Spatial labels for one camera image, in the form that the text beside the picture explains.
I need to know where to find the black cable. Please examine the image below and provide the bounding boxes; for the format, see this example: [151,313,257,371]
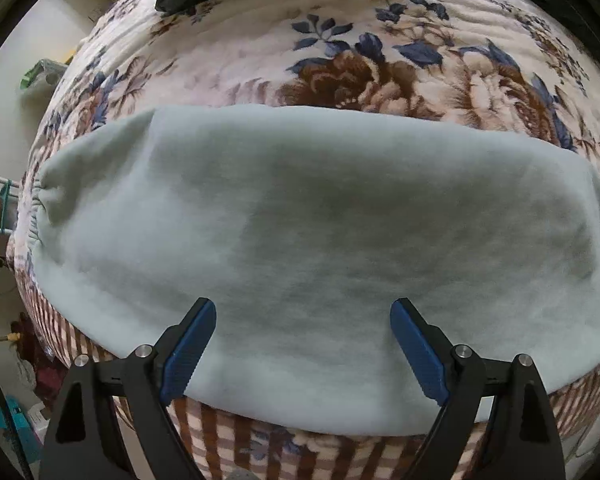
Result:
[0,345,35,480]

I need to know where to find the dark red cloth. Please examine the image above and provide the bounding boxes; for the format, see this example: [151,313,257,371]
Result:
[17,311,70,403]

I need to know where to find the teal box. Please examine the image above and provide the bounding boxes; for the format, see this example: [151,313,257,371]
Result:
[0,394,43,467]

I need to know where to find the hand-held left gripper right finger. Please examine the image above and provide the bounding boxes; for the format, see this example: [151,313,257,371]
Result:
[389,297,566,480]

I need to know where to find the light mint pants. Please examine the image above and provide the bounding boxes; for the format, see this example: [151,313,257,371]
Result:
[30,104,600,436]

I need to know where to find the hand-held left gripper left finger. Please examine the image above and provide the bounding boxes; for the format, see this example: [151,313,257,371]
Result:
[39,297,217,480]

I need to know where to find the green and white plastic bag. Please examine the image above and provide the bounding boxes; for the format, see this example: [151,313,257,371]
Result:
[19,57,77,107]

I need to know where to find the floral blanket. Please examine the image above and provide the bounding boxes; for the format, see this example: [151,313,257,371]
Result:
[5,0,600,480]

